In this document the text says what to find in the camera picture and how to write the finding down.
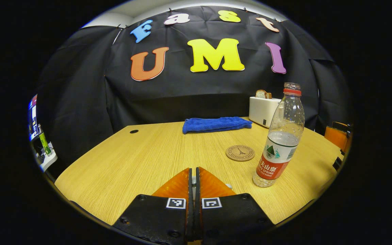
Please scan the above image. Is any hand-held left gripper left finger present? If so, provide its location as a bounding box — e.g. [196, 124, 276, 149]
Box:
[113, 167, 194, 245]

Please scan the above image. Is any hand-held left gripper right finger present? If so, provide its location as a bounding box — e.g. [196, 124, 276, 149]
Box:
[195, 167, 274, 244]

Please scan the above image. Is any clear plastic water bottle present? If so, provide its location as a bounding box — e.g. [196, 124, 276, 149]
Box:
[252, 82, 305, 187]

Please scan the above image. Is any round brown coaster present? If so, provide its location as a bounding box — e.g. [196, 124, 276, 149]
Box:
[226, 145, 255, 162]

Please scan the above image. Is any green drink bottle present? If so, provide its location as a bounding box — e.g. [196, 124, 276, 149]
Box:
[38, 124, 52, 156]

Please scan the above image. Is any white toaster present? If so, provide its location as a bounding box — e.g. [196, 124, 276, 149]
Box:
[249, 96, 282, 128]

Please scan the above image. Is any blue towel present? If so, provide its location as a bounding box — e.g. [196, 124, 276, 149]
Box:
[182, 117, 253, 134]

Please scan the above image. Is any black backdrop cloth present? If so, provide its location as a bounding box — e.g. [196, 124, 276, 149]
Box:
[36, 5, 353, 170]

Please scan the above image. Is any white side table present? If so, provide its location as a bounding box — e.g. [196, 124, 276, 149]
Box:
[36, 141, 58, 172]

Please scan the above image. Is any computer monitor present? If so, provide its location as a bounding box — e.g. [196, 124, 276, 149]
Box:
[29, 95, 39, 142]

